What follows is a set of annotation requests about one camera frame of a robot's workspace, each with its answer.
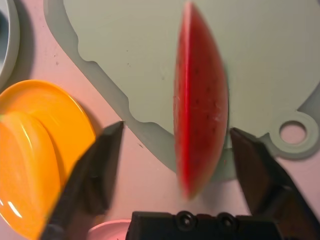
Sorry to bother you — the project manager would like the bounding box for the green plate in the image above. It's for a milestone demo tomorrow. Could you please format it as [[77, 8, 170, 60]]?
[[0, 0, 21, 87]]

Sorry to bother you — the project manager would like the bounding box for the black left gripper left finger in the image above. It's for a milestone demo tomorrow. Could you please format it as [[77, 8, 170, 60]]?
[[39, 121, 125, 240]]

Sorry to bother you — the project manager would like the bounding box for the pink plate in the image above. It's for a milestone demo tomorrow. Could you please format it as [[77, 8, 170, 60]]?
[[87, 219, 133, 240]]

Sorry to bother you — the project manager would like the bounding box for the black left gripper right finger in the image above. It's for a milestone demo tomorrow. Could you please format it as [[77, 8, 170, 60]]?
[[229, 126, 320, 240]]

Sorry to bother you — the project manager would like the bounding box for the yellow banana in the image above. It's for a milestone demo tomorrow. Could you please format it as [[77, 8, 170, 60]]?
[[0, 111, 63, 240]]

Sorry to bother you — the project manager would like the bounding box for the yellow plate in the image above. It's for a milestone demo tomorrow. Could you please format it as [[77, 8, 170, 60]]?
[[0, 79, 97, 240]]

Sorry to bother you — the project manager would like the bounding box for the red watermelon slice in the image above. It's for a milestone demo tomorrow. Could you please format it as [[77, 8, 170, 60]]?
[[173, 1, 230, 201]]

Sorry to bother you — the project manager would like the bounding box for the green cutting mat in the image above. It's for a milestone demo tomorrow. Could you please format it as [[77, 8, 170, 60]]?
[[43, 0, 320, 183]]

